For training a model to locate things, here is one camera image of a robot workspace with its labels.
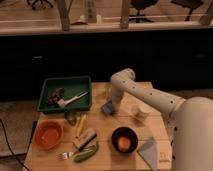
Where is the blue sponge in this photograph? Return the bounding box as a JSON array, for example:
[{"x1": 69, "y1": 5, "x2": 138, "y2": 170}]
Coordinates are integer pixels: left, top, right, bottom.
[{"x1": 101, "y1": 101, "x2": 115, "y2": 115}]

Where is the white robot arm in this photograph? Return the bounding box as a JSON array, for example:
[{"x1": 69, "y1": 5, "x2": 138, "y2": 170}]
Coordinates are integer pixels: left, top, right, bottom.
[{"x1": 110, "y1": 68, "x2": 213, "y2": 171}]

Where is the green translucent cup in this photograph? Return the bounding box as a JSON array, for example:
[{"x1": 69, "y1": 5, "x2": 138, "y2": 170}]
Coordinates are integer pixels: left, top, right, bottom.
[{"x1": 105, "y1": 83, "x2": 111, "y2": 97}]

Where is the white paper cup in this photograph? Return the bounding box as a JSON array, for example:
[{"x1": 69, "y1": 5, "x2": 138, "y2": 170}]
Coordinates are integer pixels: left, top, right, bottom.
[{"x1": 134, "y1": 105, "x2": 150, "y2": 122}]

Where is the black bowl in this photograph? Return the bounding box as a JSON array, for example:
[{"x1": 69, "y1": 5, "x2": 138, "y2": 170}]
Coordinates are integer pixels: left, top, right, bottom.
[{"x1": 111, "y1": 127, "x2": 138, "y2": 154}]

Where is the yellow banana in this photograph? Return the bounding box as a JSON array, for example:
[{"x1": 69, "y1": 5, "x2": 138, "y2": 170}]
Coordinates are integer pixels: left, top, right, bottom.
[{"x1": 76, "y1": 114, "x2": 87, "y2": 138}]

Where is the orange fruit in bowl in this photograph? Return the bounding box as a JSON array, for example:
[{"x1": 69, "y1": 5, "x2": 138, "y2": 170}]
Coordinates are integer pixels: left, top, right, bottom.
[{"x1": 118, "y1": 137, "x2": 131, "y2": 152}]

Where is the green plastic tray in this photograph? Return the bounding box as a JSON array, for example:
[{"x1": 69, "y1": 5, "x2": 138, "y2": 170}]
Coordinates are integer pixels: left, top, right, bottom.
[{"x1": 38, "y1": 76, "x2": 92, "y2": 114}]

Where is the silver metal cup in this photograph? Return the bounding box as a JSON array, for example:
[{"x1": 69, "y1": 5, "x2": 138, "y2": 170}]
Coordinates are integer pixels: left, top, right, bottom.
[{"x1": 64, "y1": 111, "x2": 77, "y2": 126}]

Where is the grey blue cloth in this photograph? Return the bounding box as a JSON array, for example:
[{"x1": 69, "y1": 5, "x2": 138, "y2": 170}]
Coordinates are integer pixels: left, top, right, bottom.
[{"x1": 137, "y1": 137, "x2": 157, "y2": 171}]

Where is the white spatula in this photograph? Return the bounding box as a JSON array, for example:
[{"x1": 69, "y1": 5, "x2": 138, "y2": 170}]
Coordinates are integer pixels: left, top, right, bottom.
[{"x1": 57, "y1": 92, "x2": 87, "y2": 108}]

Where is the brown grape bunch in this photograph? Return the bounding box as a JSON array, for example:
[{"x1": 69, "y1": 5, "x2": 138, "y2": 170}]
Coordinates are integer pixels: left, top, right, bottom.
[{"x1": 47, "y1": 88, "x2": 64, "y2": 105}]

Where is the green cucumber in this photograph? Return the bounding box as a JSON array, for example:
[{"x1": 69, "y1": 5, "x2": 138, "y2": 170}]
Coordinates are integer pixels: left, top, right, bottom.
[{"x1": 73, "y1": 143, "x2": 99, "y2": 163}]

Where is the silver fork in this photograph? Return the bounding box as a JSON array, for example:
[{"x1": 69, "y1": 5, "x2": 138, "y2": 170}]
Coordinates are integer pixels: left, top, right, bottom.
[{"x1": 57, "y1": 149, "x2": 88, "y2": 160}]

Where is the orange plastic bowl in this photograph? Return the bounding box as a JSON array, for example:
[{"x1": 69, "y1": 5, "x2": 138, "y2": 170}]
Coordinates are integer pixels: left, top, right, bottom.
[{"x1": 33, "y1": 120, "x2": 63, "y2": 150}]

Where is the black office chair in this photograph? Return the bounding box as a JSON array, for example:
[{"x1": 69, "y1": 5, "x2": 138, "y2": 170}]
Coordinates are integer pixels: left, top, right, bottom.
[{"x1": 129, "y1": 0, "x2": 158, "y2": 23}]

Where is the black handled brush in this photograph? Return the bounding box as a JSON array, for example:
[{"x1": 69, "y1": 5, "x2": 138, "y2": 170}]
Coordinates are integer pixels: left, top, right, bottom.
[{"x1": 73, "y1": 128, "x2": 97, "y2": 151}]

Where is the wooden post middle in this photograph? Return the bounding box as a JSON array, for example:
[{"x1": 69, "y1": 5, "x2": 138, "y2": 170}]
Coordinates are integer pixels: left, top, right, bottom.
[{"x1": 120, "y1": 0, "x2": 130, "y2": 29}]

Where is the wooden post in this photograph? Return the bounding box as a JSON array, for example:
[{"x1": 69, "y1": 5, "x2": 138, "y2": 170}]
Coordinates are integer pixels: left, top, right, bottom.
[
  {"x1": 120, "y1": 0, "x2": 130, "y2": 29},
  {"x1": 56, "y1": 0, "x2": 70, "y2": 31}
]

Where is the wooden post left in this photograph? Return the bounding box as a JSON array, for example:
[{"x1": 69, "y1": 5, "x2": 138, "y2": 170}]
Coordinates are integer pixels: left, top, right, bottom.
[{"x1": 56, "y1": 0, "x2": 70, "y2": 31}]

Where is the black cable left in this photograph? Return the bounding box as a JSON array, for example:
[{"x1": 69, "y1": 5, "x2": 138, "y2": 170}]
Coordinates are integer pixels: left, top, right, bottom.
[{"x1": 0, "y1": 118, "x2": 32, "y2": 171}]

